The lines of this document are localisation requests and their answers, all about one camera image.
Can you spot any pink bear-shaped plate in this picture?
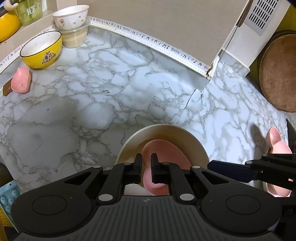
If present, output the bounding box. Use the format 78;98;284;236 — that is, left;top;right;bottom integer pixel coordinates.
262;126;292;197

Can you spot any cleaver with wooden handle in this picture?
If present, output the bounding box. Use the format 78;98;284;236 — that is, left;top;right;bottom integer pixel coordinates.
236;0;253;27

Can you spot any yellow ceramic bowl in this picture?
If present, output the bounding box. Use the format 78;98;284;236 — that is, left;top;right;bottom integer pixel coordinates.
20;31;62;69

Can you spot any brown wooden block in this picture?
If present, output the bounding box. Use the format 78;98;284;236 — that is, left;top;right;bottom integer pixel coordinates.
2;78;13;96

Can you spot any beige plastic container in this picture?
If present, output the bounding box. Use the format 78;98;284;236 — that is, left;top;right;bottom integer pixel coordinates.
61;20;91;48

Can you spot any yellow mug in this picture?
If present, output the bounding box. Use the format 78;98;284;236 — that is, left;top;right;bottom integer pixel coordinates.
0;10;20;42

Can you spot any blue ice tray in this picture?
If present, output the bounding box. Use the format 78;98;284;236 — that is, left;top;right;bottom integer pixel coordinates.
0;180;22;229

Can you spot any cream round bowl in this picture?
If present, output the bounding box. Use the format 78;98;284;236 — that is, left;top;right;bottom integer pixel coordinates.
117;124;209;196

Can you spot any round wooden cutting board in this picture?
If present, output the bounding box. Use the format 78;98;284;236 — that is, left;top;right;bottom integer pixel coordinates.
257;30;295;113

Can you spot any yellow plastic basket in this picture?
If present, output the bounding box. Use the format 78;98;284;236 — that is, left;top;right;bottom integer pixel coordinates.
0;208;13;241

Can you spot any white floral bowl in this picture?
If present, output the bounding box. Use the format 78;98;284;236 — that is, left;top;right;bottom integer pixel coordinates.
52;5;89;31

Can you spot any green water jug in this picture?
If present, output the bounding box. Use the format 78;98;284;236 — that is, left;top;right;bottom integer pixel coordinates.
3;0;43;26

